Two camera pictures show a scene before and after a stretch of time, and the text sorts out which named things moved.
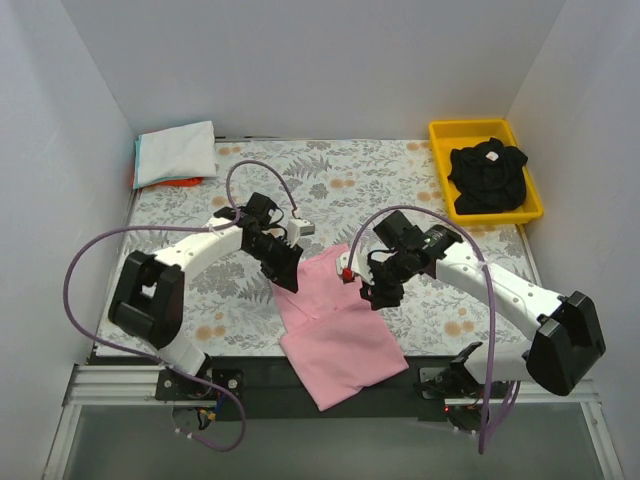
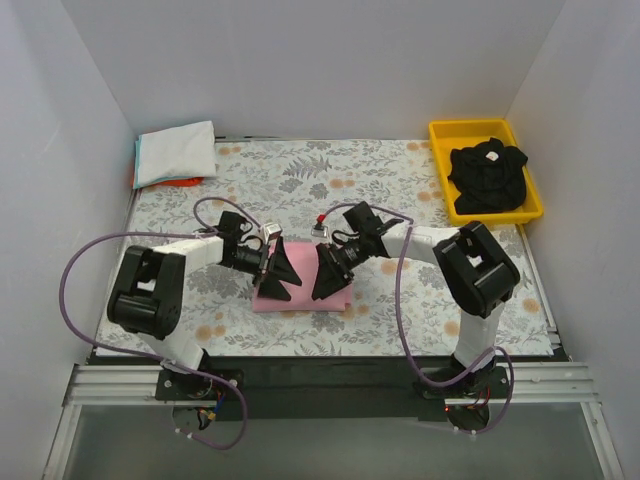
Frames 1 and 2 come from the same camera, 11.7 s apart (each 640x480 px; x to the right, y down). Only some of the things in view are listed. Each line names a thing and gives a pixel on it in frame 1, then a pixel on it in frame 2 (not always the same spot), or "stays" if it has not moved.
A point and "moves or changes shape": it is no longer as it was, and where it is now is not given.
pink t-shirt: [335, 340] moves or changes shape
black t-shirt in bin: [489, 177] stays
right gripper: [388, 273] to [337, 262]
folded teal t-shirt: [137, 168] stays
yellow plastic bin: [447, 134] stays
